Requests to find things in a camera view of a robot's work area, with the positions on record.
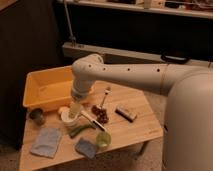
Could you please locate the dark grey cup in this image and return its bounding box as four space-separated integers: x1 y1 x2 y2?
29 108 45 126

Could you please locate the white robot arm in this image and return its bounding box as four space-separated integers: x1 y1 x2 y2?
71 54 213 171

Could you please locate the small white round object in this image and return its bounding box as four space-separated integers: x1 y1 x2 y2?
58 106 69 115

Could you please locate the white cup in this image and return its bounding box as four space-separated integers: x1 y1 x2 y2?
61 111 78 127

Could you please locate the green cucumber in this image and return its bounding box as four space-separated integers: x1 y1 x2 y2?
69 124 94 138

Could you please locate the bunch of dark grapes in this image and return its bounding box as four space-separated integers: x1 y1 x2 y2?
91 105 109 124

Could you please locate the yellow plastic bin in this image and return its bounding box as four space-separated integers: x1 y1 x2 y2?
23 65 73 111

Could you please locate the wooden folding table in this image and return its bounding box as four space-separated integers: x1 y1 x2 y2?
19 84 162 171

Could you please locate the dark blue sponge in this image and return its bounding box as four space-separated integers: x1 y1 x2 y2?
75 138 97 159

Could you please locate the green transparent cup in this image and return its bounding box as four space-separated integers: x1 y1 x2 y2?
96 132 111 148

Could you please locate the light blue folded cloth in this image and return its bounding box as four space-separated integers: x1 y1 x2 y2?
30 127 62 158

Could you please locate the dark chalkboard eraser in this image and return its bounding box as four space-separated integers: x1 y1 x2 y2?
115 106 137 122

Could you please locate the metal pole stand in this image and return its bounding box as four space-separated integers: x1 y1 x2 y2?
63 0 76 46

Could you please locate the white handled brush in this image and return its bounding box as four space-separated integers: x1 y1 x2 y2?
81 110 106 131

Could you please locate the wooden handled spoon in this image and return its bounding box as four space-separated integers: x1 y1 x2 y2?
100 87 111 109

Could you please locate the grey metal bench rail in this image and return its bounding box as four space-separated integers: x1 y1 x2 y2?
62 42 213 68

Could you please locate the black handle on bench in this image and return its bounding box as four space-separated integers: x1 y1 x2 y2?
160 54 190 64

